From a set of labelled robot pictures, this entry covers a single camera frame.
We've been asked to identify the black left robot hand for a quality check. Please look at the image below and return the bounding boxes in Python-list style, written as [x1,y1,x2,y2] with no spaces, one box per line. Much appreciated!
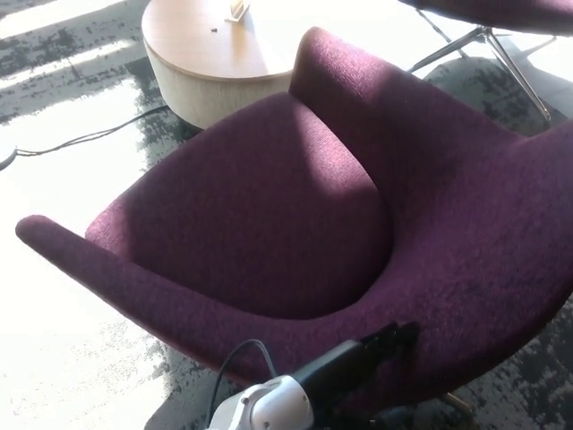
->
[357,321,423,365]

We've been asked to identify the purple fabric swivel armchair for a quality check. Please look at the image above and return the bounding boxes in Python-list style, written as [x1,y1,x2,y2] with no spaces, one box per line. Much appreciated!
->
[14,25,573,430]

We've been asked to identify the round wooden side table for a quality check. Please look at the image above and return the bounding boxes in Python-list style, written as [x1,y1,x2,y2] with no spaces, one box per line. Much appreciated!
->
[141,0,311,132]

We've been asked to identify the purple chair with chrome base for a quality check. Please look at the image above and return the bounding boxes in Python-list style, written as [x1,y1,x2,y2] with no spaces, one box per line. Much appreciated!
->
[397,0,573,122]

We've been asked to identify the small wooden card holder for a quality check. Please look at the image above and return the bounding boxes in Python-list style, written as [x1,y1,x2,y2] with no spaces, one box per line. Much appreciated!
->
[223,0,247,24]

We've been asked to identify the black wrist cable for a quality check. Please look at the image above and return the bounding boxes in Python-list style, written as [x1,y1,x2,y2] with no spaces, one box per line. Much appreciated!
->
[207,338,279,420]

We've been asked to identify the thin black floor cable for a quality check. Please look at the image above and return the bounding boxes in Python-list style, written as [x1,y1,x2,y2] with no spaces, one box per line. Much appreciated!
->
[0,104,170,172]

